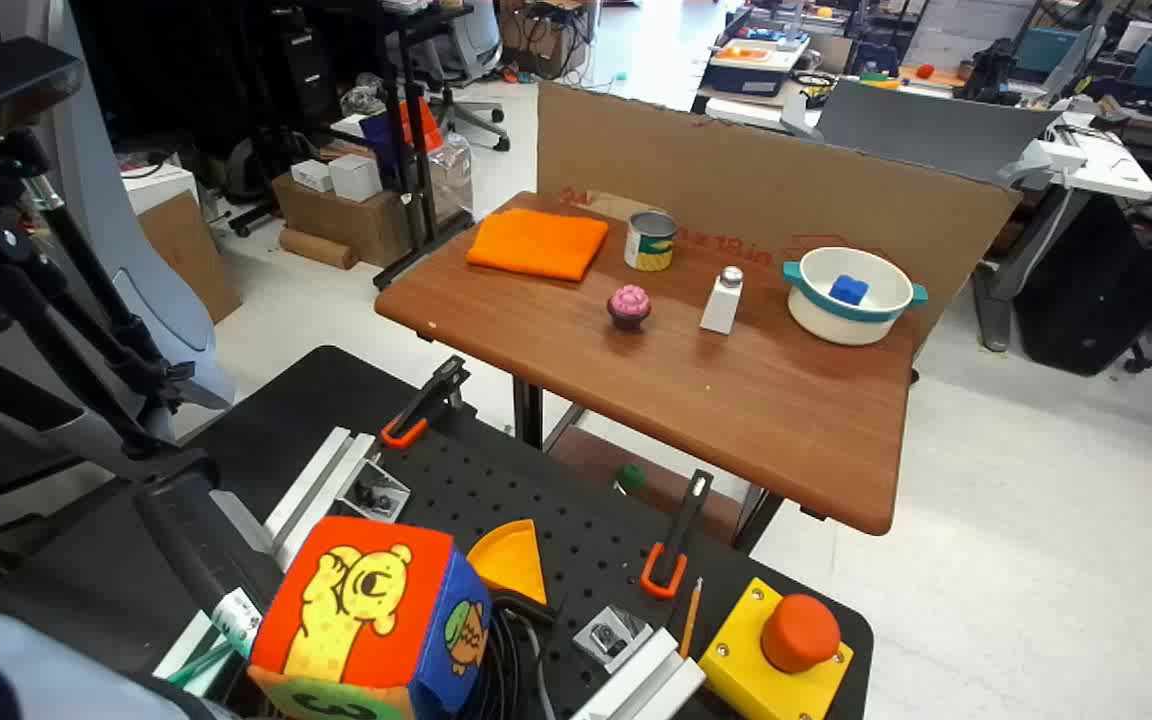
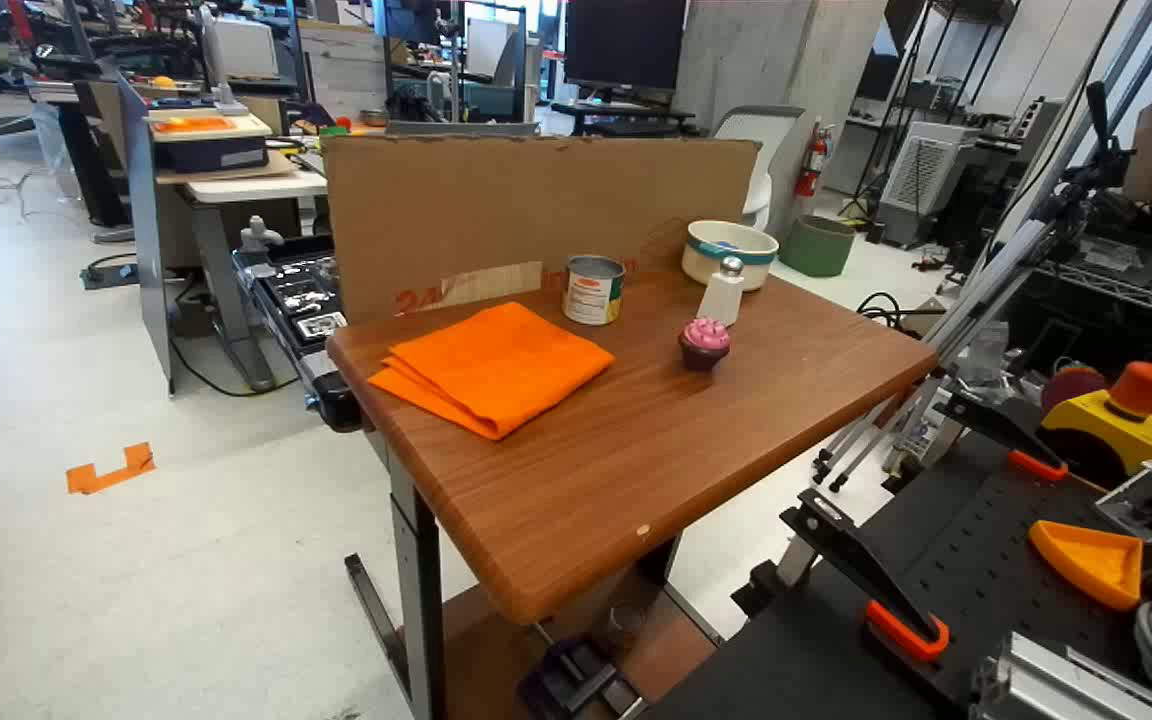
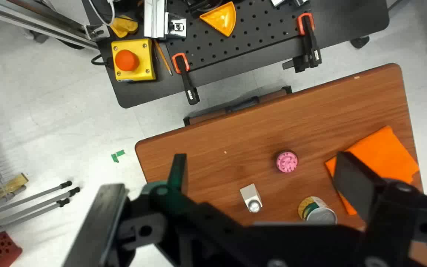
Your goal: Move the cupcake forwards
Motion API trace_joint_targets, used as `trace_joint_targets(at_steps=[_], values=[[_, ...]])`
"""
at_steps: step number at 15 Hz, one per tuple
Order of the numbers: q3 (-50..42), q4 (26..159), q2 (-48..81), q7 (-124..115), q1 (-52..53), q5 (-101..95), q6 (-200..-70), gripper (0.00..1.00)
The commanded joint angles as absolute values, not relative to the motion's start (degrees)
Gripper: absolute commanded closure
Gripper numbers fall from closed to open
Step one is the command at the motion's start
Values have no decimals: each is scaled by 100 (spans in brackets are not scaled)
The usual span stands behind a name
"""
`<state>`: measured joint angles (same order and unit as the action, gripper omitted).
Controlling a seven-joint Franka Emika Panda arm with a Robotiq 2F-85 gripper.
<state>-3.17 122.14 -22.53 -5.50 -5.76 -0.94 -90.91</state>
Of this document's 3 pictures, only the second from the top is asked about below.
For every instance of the white ceramic bowl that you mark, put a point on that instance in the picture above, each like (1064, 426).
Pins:
(730, 251)

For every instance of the black cluttered rail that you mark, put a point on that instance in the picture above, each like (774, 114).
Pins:
(292, 300)

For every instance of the black computer monitor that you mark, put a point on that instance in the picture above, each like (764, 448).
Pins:
(621, 40)

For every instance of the white salt shaker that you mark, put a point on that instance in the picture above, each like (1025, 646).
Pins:
(720, 299)

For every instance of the black metal table frame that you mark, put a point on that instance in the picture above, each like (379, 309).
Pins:
(416, 574)

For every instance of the dark red ball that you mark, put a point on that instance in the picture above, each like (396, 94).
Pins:
(1064, 382)

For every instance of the silver aluminium extrusion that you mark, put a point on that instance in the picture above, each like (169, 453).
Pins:
(1076, 681)

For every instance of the white spray bottle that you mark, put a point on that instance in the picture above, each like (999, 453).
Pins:
(808, 162)

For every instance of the black box with orange top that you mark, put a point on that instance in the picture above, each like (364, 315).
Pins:
(211, 140)

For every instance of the grey office desk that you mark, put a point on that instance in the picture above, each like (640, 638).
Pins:
(219, 224)

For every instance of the green waste bin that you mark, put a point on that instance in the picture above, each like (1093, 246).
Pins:
(819, 246)

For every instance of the small tin can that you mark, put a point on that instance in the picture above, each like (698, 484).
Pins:
(593, 294)

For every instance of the orange floor tape marker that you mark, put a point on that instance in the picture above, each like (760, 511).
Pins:
(105, 473)

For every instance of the folded orange cloth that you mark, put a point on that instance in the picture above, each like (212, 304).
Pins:
(489, 367)

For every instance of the orange triangular plastic piece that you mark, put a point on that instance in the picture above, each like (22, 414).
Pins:
(1091, 561)

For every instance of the brown cardboard panel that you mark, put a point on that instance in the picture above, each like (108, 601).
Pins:
(508, 213)

